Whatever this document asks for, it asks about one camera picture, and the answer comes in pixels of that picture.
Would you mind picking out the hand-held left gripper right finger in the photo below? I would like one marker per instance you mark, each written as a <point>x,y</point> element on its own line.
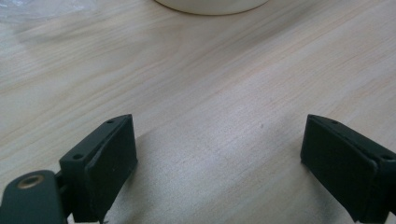
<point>348,168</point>

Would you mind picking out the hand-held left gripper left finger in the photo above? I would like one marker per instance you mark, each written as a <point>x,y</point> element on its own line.
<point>102,168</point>

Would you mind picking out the white round bowl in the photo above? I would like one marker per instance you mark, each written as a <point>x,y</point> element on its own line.
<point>211,6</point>

